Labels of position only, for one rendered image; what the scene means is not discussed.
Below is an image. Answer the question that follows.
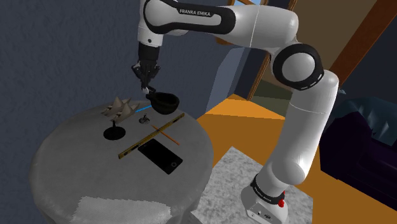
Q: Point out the orange pencil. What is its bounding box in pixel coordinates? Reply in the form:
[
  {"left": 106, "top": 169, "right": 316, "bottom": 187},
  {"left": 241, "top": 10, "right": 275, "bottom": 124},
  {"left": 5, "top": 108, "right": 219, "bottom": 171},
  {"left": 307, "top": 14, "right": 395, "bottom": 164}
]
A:
[{"left": 150, "top": 124, "right": 181, "bottom": 146}]

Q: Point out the dark sofa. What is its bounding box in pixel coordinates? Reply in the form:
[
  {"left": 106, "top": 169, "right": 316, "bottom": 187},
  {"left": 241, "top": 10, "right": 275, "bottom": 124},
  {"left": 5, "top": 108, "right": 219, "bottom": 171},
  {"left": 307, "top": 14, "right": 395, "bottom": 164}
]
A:
[{"left": 319, "top": 97, "right": 397, "bottom": 213}]

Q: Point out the black phone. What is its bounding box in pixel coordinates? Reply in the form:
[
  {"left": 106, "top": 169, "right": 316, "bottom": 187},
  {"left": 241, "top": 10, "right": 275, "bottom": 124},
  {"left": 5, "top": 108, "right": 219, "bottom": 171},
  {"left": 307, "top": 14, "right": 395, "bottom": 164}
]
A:
[{"left": 137, "top": 138, "right": 184, "bottom": 176}]

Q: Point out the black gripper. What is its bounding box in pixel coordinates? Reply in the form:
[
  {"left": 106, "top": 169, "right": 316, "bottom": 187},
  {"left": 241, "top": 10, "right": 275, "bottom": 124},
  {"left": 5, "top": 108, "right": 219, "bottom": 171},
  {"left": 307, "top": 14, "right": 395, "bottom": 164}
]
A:
[{"left": 131, "top": 42, "right": 161, "bottom": 95}]

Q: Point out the black bowl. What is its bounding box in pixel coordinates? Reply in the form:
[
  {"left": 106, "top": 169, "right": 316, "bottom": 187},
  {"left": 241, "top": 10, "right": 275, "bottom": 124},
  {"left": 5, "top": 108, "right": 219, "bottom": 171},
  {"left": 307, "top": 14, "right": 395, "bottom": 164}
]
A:
[{"left": 145, "top": 91, "right": 181, "bottom": 115}]

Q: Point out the grey patterned robot stand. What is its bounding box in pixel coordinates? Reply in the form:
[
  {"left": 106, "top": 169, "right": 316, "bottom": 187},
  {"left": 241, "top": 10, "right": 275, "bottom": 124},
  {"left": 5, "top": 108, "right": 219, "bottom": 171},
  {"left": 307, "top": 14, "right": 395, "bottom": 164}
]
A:
[{"left": 190, "top": 146, "right": 314, "bottom": 224}]

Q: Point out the yellow spirit level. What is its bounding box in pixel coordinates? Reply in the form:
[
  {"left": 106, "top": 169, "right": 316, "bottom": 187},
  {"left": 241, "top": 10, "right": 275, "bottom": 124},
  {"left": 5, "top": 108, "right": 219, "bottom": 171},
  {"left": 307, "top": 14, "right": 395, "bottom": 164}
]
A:
[{"left": 118, "top": 113, "right": 186, "bottom": 160}]

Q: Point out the brown wooden door frame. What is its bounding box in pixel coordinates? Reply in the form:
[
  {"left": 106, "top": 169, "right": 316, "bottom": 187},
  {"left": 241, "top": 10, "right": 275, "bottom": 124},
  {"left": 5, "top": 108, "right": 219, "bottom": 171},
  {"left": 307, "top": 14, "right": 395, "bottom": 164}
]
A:
[{"left": 247, "top": 0, "right": 397, "bottom": 102}]

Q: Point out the round grey table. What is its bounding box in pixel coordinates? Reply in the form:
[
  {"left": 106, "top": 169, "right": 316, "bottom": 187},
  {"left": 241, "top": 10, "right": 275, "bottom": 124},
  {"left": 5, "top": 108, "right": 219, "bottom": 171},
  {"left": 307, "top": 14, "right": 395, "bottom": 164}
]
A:
[{"left": 29, "top": 101, "right": 215, "bottom": 224}]

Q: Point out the white spiked sculpture black base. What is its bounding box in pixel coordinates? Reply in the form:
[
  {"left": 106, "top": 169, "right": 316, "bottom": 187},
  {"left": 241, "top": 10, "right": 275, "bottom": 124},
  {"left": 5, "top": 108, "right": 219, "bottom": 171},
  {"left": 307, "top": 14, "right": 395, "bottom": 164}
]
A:
[{"left": 100, "top": 95, "right": 141, "bottom": 141}]

